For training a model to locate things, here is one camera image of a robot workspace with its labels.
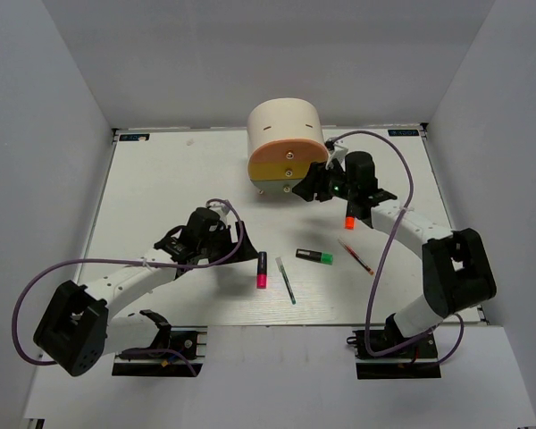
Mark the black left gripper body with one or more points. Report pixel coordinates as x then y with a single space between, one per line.
221 238

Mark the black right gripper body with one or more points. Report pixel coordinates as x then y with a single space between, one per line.
342 188

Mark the pink highlighter marker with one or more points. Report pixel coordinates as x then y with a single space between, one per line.
261 270

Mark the green pen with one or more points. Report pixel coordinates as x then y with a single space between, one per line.
285 278

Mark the orange highlighter marker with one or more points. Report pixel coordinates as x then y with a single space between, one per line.
350 217

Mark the grey bottom drawer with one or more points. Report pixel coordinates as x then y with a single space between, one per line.
273 187

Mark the green highlighter marker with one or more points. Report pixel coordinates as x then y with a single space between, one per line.
314 256

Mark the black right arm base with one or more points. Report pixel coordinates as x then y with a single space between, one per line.
418 361

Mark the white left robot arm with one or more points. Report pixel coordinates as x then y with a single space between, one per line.
74 329

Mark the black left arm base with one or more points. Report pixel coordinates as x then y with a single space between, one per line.
145 344

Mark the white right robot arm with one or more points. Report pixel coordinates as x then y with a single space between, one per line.
456 270

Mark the cream cylindrical drawer cabinet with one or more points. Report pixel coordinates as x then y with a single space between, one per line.
284 137

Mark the red pen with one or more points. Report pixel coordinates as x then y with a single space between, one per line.
354 255

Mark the blue label sticker right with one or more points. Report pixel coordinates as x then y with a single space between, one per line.
403 132

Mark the blue label sticker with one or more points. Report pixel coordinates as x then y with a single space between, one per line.
134 137
403 132

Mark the blue label sticker left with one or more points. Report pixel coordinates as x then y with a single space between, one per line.
134 137

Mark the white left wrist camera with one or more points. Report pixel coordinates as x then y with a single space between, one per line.
221 207

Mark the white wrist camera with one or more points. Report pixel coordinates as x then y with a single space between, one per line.
337 153
221 207

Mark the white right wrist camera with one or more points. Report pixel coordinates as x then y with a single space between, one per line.
337 153

